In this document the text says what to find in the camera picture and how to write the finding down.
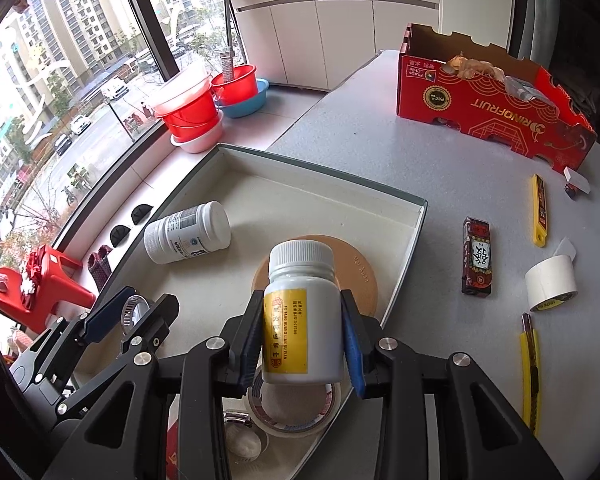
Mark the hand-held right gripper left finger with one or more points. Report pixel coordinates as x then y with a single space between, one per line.
250 340

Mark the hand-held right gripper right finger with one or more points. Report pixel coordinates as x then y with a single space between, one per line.
352 345

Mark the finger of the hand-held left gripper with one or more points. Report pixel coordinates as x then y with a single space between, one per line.
105 312
152 325

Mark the white bottle yellow label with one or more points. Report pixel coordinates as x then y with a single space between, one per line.
302 320

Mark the clear tape roll striped core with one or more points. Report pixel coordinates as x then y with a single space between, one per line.
300 422

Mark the shallow grey tray box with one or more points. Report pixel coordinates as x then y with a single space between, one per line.
290 200

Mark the dark red slippers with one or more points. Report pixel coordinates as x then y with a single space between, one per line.
100 265

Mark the red plastic stool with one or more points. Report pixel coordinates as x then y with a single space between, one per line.
45 285

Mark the black slipper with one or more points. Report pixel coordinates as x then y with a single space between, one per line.
119 235
141 214

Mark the white bottle grey label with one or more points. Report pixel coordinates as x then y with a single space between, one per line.
187 235

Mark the dark red small box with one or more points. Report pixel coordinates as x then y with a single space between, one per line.
477 257

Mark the yellow utility knife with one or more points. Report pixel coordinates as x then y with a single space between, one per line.
530 375

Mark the pink basin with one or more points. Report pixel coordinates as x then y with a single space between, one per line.
200 144

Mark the white tape roll yellow core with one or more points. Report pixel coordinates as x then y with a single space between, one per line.
550 280

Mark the stack of red buckets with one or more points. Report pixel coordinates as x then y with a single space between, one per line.
190 110

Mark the yellow blade case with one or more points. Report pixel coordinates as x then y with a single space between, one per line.
541 210

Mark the white paper scrap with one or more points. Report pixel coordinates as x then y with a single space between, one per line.
565 250

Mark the blue basin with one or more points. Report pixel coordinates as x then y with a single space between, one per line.
252 105

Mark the small dark red item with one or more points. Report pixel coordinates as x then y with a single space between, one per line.
572 191

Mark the red cardboard fruit box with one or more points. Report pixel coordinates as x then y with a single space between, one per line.
480 105

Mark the small white box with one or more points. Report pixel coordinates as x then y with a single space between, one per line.
577 179

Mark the crumpled tan bag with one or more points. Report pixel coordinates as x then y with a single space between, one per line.
472 66

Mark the silver foil packet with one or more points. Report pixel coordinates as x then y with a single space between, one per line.
520 87

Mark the metal mop pole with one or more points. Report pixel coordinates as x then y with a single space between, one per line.
227 20

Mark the white cabinet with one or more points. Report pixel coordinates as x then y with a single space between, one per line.
340 30

